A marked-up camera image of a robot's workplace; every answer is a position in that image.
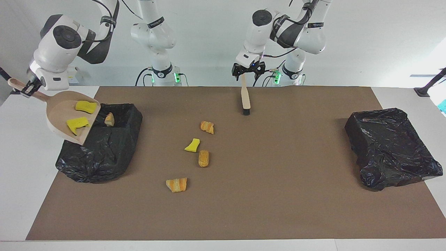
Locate beige brush with black bristles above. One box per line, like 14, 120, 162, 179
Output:
240, 74, 251, 116

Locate beige plastic dustpan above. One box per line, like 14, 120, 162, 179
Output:
8, 78, 101, 145

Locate yellow sponge with green edge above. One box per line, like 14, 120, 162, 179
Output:
75, 100, 98, 114

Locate notched yellow sponge piece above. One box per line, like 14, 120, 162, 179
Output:
67, 116, 90, 136

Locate yellow sponge wedge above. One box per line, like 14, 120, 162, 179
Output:
184, 138, 200, 153

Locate orange striped croissant piece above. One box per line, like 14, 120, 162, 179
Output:
166, 177, 188, 193

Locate black bag lined bin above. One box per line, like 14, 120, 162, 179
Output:
345, 108, 444, 191
55, 103, 143, 184

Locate brown table mat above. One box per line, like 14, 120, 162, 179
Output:
25, 86, 446, 241

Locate black base cable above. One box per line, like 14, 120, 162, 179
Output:
135, 67, 154, 86
253, 62, 287, 86

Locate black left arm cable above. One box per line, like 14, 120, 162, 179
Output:
262, 0, 314, 59

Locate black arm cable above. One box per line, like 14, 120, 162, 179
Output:
262, 0, 314, 59
91, 0, 144, 44

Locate black camera stand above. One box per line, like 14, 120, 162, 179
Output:
414, 67, 446, 97
0, 66, 21, 95

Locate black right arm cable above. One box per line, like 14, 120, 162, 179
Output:
91, 0, 144, 44

